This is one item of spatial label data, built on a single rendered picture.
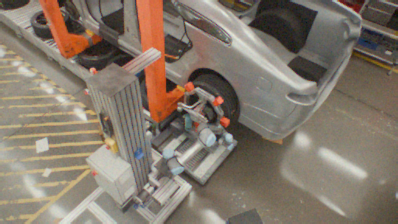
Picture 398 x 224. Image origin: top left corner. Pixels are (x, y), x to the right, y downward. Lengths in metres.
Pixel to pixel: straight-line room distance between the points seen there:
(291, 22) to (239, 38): 1.55
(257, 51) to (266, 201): 1.93
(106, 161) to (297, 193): 2.50
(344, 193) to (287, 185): 0.76
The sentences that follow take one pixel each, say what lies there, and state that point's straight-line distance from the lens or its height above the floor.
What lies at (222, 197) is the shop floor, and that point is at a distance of 3.65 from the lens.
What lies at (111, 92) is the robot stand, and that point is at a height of 2.03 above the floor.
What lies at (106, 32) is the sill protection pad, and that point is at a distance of 4.45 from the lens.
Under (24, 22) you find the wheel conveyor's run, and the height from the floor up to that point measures 0.26.
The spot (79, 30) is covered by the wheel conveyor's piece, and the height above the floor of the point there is 0.25.
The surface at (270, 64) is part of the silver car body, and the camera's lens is 2.73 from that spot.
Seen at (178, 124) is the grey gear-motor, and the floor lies 0.41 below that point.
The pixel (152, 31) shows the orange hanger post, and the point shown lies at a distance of 2.65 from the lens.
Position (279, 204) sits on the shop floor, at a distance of 3.79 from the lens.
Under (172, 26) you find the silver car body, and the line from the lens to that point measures 4.51.
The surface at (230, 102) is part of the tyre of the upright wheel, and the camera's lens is 3.16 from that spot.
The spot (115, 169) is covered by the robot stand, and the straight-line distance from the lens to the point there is 2.45.
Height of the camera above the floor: 3.33
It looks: 49 degrees down
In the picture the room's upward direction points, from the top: 5 degrees clockwise
